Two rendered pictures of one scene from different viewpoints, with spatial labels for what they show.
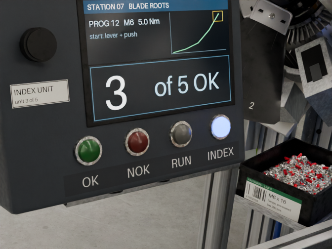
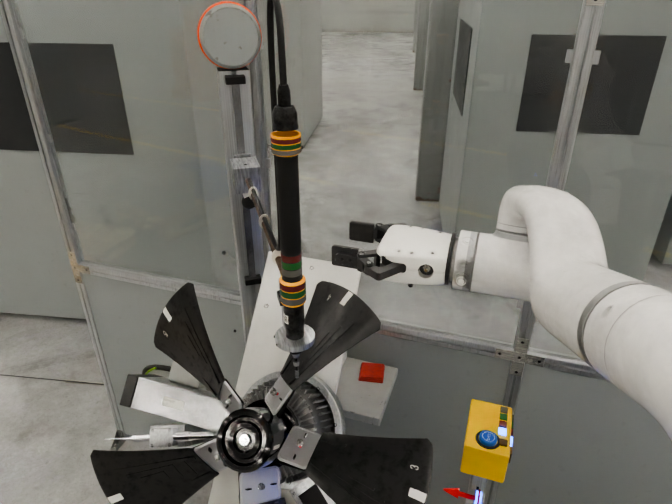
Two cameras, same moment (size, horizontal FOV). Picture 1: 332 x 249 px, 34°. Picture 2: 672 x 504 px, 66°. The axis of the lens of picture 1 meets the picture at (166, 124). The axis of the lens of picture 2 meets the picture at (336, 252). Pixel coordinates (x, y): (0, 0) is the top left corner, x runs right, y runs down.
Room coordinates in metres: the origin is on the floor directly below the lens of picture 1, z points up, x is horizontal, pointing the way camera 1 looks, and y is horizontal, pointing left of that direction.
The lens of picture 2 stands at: (0.60, 0.06, 2.01)
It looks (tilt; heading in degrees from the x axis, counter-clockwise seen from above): 28 degrees down; 324
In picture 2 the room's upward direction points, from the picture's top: straight up
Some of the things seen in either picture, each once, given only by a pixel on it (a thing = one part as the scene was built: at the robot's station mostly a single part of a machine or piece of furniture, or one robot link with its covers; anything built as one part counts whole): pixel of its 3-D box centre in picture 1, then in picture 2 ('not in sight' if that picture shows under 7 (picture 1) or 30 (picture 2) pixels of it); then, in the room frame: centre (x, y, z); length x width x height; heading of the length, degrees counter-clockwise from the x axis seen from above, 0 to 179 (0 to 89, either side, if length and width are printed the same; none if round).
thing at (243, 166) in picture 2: not in sight; (245, 174); (1.82, -0.51, 1.54); 0.10 x 0.07 x 0.09; 160
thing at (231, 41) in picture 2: not in sight; (229, 36); (1.91, -0.54, 1.88); 0.16 x 0.07 x 0.16; 70
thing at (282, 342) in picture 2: not in sight; (292, 313); (1.24, -0.30, 1.50); 0.09 x 0.07 x 0.10; 160
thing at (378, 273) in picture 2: not in sight; (389, 264); (1.06, -0.36, 1.66); 0.08 x 0.06 x 0.01; 118
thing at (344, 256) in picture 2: not in sight; (351, 261); (1.10, -0.32, 1.66); 0.07 x 0.03 x 0.03; 36
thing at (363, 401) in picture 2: not in sight; (335, 382); (1.64, -0.68, 0.85); 0.36 x 0.24 x 0.03; 35
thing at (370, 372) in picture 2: not in sight; (371, 371); (1.59, -0.79, 0.87); 0.08 x 0.08 x 0.02; 45
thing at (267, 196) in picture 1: (300, 179); not in sight; (0.97, -0.27, 0.85); 0.22 x 0.17 x 0.07; 140
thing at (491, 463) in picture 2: not in sight; (486, 440); (1.11, -0.75, 1.02); 0.16 x 0.10 x 0.11; 125
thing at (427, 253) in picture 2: not in sight; (419, 253); (1.06, -0.42, 1.66); 0.11 x 0.10 x 0.07; 36
